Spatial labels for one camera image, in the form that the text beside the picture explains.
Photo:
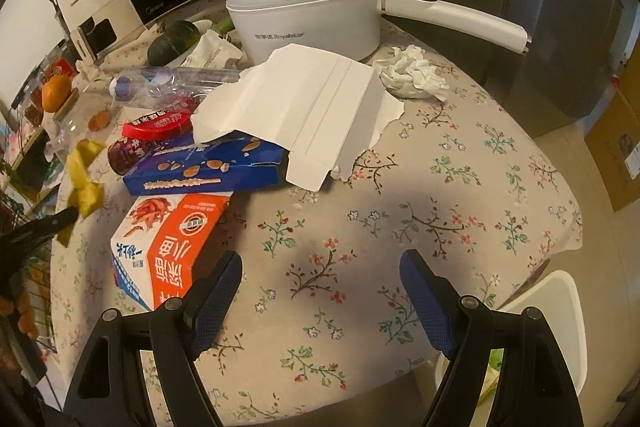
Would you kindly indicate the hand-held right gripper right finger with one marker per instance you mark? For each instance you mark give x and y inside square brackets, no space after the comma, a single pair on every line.
[427,302]

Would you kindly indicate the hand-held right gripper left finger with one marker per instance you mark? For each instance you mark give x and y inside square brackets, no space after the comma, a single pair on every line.
[215,302]

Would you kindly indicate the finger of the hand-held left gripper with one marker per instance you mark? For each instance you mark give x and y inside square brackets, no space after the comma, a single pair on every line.
[55,222]

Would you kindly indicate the yellow plastic wrapper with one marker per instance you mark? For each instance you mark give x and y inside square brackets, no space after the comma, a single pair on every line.
[87,199]

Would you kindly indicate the red instant food bowl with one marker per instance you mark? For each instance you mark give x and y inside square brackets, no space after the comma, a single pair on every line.
[157,123]

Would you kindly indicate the orange and white carton box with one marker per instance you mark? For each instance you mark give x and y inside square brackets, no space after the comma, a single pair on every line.
[190,232]

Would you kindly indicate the glass jar with wooden lid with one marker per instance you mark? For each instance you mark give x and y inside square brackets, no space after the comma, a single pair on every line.
[75,122]

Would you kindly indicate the small orange kumquat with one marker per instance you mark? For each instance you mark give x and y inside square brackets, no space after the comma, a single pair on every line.
[98,120]

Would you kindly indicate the blue snack box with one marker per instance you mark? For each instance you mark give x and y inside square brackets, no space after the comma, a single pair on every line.
[200,177]

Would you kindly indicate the orange fruit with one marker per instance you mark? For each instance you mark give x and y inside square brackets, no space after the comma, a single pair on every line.
[55,93]

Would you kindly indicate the red packet box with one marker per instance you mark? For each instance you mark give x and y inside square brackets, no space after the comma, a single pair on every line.
[59,68]

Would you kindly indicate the clear plastic bottle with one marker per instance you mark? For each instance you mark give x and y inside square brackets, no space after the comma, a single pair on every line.
[165,82]

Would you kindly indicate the dark green pumpkin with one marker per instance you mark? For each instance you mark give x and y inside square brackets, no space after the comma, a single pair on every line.
[167,44]

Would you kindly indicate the torn white paper box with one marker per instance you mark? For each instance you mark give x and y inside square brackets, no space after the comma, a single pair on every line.
[310,107]

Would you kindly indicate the crumpled white tissue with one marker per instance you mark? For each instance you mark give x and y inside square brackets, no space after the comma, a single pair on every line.
[407,72]

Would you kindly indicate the folded white paper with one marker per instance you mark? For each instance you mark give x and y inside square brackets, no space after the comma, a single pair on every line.
[212,52]

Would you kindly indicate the brown cardboard box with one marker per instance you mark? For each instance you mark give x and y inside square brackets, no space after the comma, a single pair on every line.
[615,152]

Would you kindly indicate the white ceramic bowl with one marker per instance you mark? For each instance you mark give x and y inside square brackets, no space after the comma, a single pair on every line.
[205,26]

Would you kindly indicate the green vegetable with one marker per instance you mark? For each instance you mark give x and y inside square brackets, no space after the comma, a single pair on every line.
[226,25]

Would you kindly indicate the white electric cooking pot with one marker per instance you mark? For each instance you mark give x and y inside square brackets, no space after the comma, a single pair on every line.
[300,22]

